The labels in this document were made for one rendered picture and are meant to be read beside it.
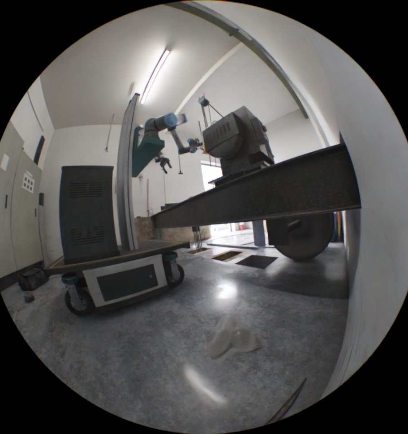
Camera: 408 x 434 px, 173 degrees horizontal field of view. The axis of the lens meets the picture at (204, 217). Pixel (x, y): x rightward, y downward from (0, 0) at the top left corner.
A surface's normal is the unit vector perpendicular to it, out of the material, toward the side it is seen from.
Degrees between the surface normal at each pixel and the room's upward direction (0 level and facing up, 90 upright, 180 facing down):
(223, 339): 31
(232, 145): 90
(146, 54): 180
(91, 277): 90
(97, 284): 90
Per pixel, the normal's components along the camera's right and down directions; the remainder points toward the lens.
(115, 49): 0.14, 0.99
